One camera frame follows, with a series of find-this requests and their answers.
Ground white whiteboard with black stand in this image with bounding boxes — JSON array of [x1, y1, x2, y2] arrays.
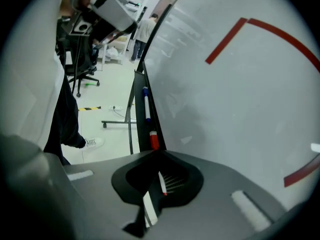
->
[[101, 0, 320, 212]]

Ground black marker tray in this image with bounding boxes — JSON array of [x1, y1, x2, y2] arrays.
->
[[133, 61, 167, 152]]

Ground blue whiteboard marker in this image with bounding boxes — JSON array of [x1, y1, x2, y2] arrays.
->
[[142, 85, 152, 124]]

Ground white metal shelf rack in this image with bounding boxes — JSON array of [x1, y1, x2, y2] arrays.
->
[[98, 30, 133, 71]]

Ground red bracket tape mark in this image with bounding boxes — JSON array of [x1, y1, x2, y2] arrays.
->
[[205, 17, 320, 188]]

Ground black office chair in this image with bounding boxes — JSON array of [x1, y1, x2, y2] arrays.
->
[[56, 16, 101, 99]]

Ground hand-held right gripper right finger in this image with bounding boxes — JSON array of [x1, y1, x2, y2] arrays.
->
[[149, 150, 288, 240]]

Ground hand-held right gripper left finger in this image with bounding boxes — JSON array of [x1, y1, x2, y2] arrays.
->
[[63, 150, 157, 240]]

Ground person's white shirt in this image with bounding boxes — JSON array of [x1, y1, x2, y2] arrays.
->
[[0, 0, 67, 150]]

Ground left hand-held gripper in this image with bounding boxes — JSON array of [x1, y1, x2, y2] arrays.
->
[[59, 0, 138, 37]]

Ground person's left forearm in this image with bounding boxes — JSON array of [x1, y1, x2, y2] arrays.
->
[[59, 0, 76, 19]]

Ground white plastic bag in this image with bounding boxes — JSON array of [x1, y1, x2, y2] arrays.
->
[[106, 46, 118, 59]]

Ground person's dark trousers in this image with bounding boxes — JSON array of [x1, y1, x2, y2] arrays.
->
[[43, 73, 87, 166]]

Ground person's white right shoe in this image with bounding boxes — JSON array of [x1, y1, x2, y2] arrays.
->
[[81, 136, 105, 151]]

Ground yellow black hazard tape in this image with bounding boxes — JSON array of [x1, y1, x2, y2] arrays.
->
[[77, 105, 102, 112]]

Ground red marker pen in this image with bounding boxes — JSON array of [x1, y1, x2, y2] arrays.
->
[[149, 130, 168, 197]]

